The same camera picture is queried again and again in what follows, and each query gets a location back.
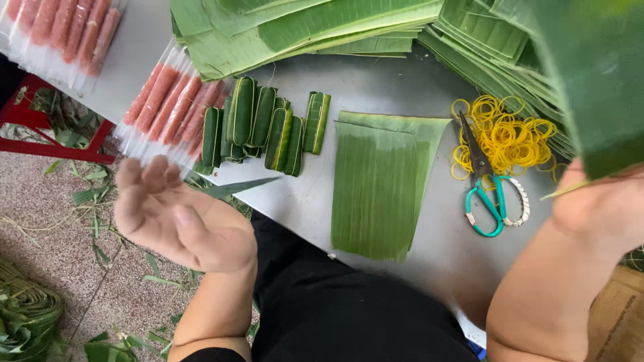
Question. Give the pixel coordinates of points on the person's left hand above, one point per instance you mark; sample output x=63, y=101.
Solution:
x=201, y=236

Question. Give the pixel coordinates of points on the person's right hand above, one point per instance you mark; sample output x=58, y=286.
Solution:
x=598, y=211

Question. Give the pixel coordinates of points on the person's right fingers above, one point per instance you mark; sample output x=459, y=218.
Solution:
x=603, y=183

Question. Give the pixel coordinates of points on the large banana leaf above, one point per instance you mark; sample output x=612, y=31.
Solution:
x=598, y=75

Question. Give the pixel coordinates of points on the pile of yellow rubber bands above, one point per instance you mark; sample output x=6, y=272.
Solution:
x=508, y=135

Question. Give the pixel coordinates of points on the brown cardboard carton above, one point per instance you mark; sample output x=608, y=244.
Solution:
x=616, y=316

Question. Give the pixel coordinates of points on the cut banana leaf piece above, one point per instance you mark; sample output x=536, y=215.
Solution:
x=375, y=196
x=432, y=135

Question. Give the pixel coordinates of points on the stack of trimmed banana leaves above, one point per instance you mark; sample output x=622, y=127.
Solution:
x=483, y=50

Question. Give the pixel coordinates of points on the small blue object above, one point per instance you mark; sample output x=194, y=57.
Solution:
x=478, y=350

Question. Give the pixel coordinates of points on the person's black clothing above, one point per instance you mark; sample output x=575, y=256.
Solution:
x=342, y=306

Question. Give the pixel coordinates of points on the stack of wide banana leaves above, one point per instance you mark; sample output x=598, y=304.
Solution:
x=302, y=30

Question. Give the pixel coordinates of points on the pile of leaf wrapped rolls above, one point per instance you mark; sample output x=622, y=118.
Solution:
x=256, y=125

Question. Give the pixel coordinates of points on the narrow banana leaf strip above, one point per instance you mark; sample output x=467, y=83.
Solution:
x=236, y=187

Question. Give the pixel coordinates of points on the row of pink sausage packets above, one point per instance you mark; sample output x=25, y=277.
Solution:
x=166, y=105
x=70, y=30

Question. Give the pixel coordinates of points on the heap of leaf scraps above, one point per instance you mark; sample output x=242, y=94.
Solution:
x=95, y=201

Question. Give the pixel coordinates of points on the red plastic stool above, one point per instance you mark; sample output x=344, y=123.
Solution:
x=35, y=130

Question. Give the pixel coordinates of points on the coil of leaf strips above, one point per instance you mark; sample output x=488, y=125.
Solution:
x=25, y=311

